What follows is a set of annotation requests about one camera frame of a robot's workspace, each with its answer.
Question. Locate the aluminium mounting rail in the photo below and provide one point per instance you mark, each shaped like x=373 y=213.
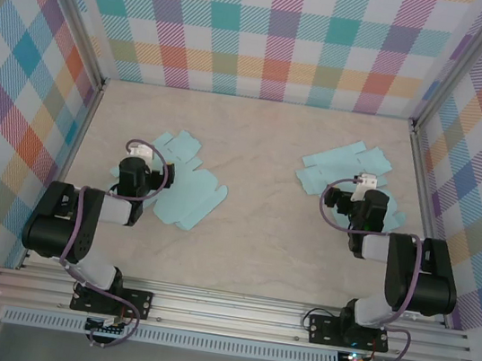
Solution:
x=226 y=312

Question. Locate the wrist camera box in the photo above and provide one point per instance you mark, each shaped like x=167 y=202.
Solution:
x=367 y=180
x=142 y=151

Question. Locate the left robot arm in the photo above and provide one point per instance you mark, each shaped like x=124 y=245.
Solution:
x=56 y=230

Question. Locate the aluminium side rail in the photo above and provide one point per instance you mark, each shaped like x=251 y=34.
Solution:
x=73 y=155
x=422 y=194

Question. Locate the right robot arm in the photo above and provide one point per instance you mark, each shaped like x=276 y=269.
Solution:
x=429 y=286

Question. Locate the aluminium corner post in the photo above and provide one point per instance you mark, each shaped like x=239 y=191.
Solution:
x=462 y=64
x=73 y=10

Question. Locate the light blue paper box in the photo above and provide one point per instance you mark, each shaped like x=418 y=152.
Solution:
x=339 y=159
x=192 y=200

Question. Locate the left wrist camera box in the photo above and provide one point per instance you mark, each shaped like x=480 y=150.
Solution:
x=142 y=151

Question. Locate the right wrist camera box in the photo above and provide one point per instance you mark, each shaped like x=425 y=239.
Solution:
x=367 y=180

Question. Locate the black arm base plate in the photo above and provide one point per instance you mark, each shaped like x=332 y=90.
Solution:
x=138 y=303
x=323 y=331

